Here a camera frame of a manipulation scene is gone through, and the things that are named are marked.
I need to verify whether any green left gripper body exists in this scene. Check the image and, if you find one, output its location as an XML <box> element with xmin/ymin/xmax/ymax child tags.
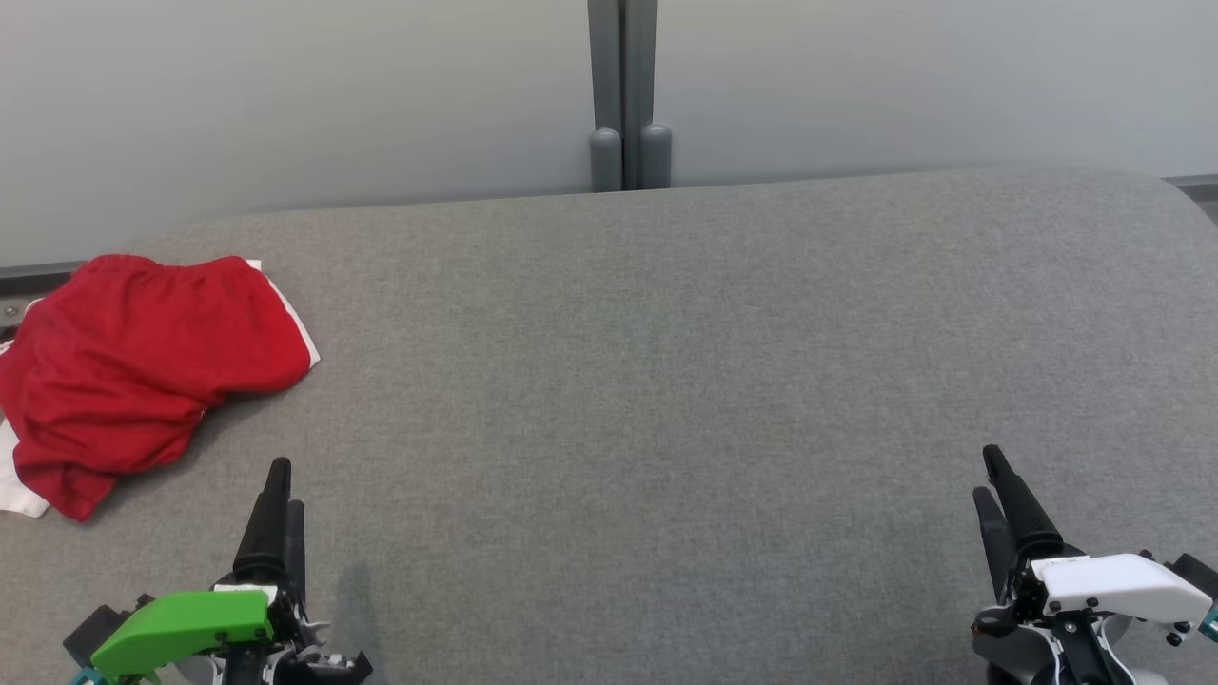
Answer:
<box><xmin>90</xmin><ymin>583</ymin><xmax>374</xmax><ymax>685</ymax></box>

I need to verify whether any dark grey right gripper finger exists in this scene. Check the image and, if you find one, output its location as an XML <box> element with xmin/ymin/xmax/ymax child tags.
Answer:
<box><xmin>972</xmin><ymin>484</ymin><xmax>1018</xmax><ymax>602</ymax></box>
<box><xmin>982</xmin><ymin>443</ymin><xmax>1065</xmax><ymax>561</ymax></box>

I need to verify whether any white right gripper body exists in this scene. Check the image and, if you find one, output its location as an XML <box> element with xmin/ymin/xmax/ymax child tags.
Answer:
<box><xmin>971</xmin><ymin>547</ymin><xmax>1216</xmax><ymax>650</ymax></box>

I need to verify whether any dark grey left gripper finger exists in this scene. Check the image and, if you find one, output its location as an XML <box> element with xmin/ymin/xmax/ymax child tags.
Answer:
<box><xmin>232</xmin><ymin>457</ymin><xmax>293</xmax><ymax>581</ymax></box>
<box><xmin>285</xmin><ymin>499</ymin><xmax>307</xmax><ymax>597</ymax></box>

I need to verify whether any red and white jersey shirt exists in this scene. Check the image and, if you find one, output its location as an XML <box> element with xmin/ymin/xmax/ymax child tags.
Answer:
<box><xmin>0</xmin><ymin>259</ymin><xmax>322</xmax><ymax>523</ymax></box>

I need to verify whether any dark grey floor rail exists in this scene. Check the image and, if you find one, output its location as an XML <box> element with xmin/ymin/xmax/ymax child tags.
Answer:
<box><xmin>0</xmin><ymin>260</ymin><xmax>88</xmax><ymax>336</ymax></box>
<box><xmin>1163</xmin><ymin>174</ymin><xmax>1218</xmax><ymax>225</ymax></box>

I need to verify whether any grey partition post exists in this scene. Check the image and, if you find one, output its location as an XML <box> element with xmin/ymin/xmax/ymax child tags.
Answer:
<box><xmin>586</xmin><ymin>0</ymin><xmax>674</xmax><ymax>192</ymax></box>

